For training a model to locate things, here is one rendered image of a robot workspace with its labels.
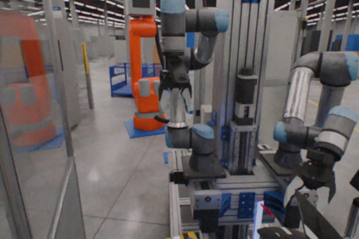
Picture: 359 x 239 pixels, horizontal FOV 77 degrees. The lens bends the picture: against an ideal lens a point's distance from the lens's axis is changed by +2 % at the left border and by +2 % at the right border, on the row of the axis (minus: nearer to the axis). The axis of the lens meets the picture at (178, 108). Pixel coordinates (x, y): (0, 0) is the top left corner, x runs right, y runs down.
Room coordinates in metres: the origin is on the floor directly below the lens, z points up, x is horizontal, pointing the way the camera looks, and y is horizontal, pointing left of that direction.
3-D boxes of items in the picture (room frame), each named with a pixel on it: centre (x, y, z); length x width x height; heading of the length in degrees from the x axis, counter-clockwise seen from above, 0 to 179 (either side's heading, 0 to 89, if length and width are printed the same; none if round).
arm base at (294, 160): (1.16, -0.62, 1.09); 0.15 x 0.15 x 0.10
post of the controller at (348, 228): (0.82, -0.78, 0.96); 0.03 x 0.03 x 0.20; 18
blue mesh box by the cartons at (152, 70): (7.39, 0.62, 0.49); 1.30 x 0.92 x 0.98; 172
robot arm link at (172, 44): (0.73, 0.02, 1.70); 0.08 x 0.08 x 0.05
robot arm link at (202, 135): (1.13, -0.12, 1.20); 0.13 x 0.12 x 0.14; 88
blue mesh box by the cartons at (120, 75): (7.49, 1.64, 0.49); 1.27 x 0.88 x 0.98; 172
